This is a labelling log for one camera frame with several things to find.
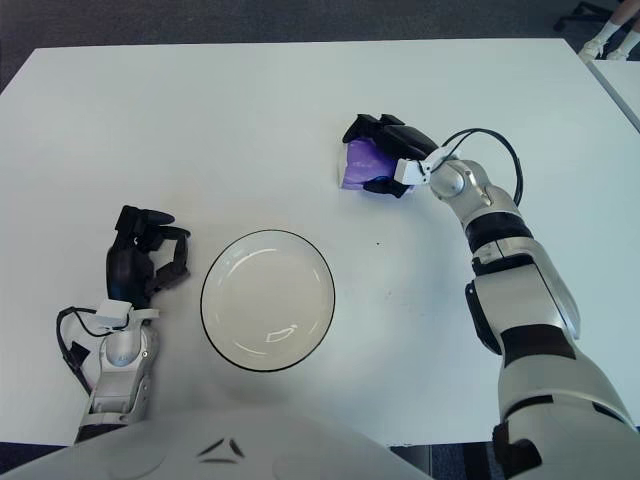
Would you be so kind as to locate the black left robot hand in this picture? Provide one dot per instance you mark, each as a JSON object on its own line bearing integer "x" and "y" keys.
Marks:
{"x": 125, "y": 272}

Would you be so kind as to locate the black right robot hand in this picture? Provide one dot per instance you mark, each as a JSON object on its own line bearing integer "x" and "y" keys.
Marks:
{"x": 407, "y": 140}

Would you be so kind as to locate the purple tissue paper pack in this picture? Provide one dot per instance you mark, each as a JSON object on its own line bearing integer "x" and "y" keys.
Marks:
{"x": 360, "y": 165}

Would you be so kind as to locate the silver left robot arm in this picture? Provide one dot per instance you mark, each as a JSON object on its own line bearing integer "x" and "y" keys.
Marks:
{"x": 120, "y": 352}

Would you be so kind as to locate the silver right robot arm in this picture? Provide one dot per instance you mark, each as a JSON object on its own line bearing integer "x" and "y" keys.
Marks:
{"x": 530, "y": 300}

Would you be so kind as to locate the white plate black rim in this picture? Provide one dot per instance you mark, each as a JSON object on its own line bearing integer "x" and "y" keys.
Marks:
{"x": 267, "y": 300}

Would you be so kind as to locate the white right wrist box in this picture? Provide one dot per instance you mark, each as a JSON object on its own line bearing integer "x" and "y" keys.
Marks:
{"x": 407, "y": 172}

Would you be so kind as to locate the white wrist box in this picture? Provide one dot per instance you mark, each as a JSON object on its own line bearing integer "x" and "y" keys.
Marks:
{"x": 114, "y": 314}
{"x": 407, "y": 172}

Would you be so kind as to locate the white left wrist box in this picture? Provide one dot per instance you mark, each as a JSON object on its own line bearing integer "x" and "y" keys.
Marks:
{"x": 114, "y": 314}

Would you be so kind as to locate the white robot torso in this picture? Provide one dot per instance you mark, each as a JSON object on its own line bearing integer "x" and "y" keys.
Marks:
{"x": 200, "y": 445}

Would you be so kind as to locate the black office chair base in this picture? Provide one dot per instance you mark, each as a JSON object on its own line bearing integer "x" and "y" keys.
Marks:
{"x": 567, "y": 21}

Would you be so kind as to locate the person's white shoe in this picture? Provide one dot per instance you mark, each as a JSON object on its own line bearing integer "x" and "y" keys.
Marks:
{"x": 592, "y": 47}
{"x": 620, "y": 50}

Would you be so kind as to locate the white side table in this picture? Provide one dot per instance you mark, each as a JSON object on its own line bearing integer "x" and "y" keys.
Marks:
{"x": 620, "y": 85}

